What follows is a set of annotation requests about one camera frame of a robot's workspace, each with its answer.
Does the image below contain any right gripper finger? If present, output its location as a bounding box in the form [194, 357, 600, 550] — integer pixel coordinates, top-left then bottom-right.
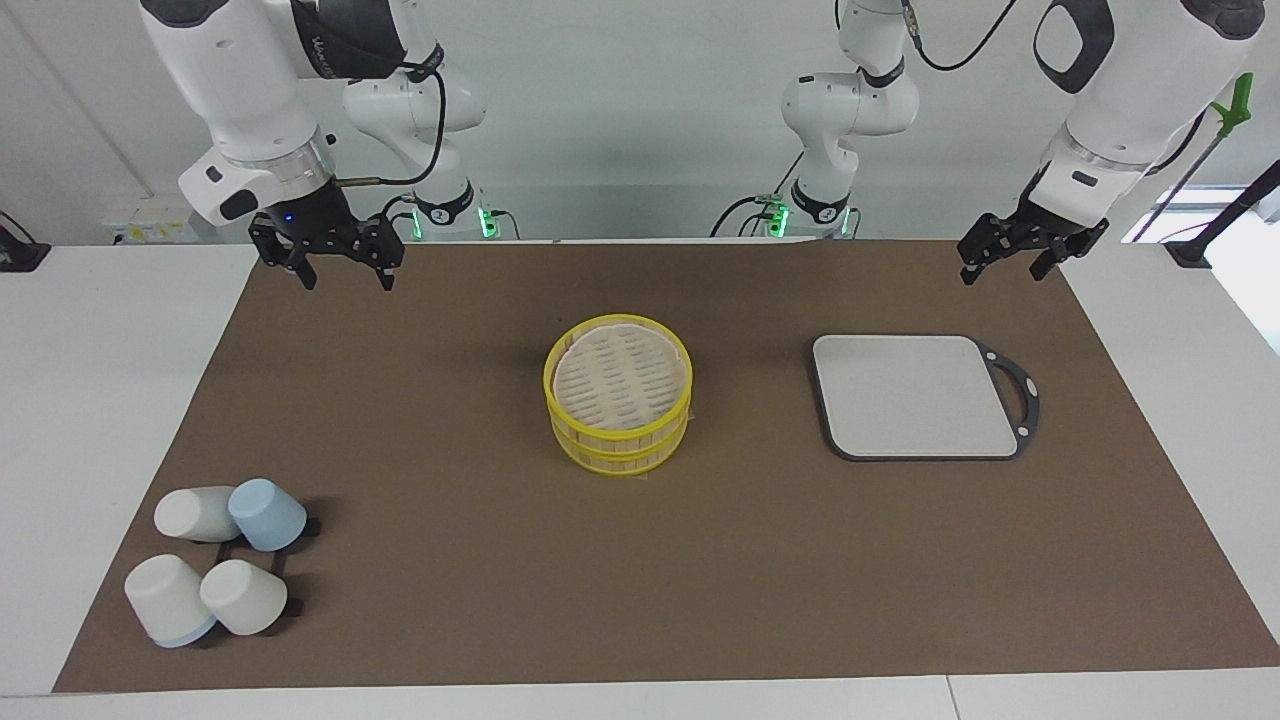
[249, 218, 318, 291]
[358, 215, 405, 291]

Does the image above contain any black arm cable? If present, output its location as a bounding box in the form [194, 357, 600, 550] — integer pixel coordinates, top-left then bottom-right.
[903, 0, 1019, 73]
[335, 60, 447, 187]

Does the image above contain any light blue plastic cup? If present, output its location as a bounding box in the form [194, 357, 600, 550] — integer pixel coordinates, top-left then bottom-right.
[228, 479, 308, 553]

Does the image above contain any yellow slatted steamer base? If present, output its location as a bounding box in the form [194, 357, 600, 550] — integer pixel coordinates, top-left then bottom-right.
[548, 405, 693, 477]

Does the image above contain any white power strip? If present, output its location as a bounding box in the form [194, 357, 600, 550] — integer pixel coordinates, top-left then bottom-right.
[103, 195, 216, 246]

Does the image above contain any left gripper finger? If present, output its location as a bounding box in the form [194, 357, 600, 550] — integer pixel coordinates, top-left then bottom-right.
[1030, 240, 1086, 281]
[958, 215, 1006, 286]

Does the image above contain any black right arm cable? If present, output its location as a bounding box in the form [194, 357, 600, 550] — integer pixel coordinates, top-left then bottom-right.
[335, 60, 447, 187]

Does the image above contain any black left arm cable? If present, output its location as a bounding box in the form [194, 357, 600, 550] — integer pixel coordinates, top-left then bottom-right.
[903, 0, 1019, 73]

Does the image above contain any yellow steamer tier with liner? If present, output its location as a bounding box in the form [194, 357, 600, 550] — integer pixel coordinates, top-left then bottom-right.
[543, 314, 694, 453]

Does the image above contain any black clamp base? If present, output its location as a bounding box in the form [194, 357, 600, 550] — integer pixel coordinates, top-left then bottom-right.
[0, 210, 51, 273]

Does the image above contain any grey cutting board dark rim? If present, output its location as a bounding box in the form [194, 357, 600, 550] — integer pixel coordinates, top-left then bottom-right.
[808, 333, 1042, 463]

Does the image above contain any white perforated steamer liner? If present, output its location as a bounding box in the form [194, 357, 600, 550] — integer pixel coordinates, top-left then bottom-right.
[553, 322, 688, 431]

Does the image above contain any green tipped pole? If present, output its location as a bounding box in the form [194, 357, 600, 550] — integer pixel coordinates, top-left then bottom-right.
[1130, 72, 1254, 243]

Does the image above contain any black cup rack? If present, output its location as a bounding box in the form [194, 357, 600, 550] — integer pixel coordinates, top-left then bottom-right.
[205, 515, 321, 623]

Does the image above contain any brown table mat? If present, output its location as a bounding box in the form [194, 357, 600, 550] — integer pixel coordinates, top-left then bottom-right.
[52, 238, 1280, 694]

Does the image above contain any white plastic cup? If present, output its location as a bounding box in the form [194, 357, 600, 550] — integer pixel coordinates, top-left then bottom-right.
[154, 486, 241, 543]
[200, 559, 289, 637]
[124, 554, 217, 648]

